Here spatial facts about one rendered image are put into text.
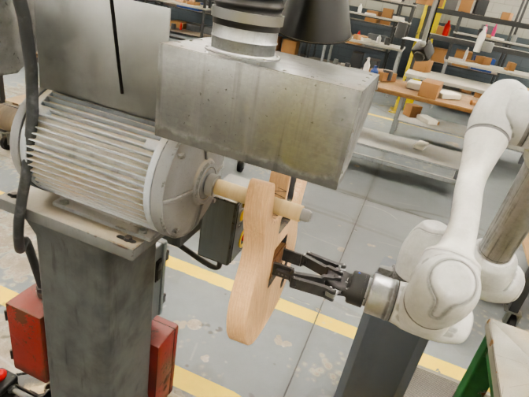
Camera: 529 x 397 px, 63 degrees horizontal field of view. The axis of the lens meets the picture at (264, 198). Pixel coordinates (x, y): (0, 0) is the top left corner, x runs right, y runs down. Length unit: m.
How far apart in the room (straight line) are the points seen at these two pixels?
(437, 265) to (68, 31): 0.76
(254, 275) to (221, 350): 1.40
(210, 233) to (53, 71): 0.55
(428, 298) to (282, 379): 1.48
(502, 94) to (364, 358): 1.10
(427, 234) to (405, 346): 0.44
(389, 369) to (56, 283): 1.24
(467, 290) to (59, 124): 0.79
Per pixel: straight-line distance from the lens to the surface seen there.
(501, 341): 1.28
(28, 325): 1.31
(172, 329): 1.44
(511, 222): 1.42
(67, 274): 1.09
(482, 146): 1.14
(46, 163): 0.95
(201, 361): 2.18
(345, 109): 0.58
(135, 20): 0.80
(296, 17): 0.78
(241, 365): 2.19
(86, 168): 0.89
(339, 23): 0.79
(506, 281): 1.59
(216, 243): 1.18
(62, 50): 0.91
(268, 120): 0.61
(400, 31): 4.34
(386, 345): 1.77
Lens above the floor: 1.63
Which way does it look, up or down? 27 degrees down
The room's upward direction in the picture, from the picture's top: 10 degrees clockwise
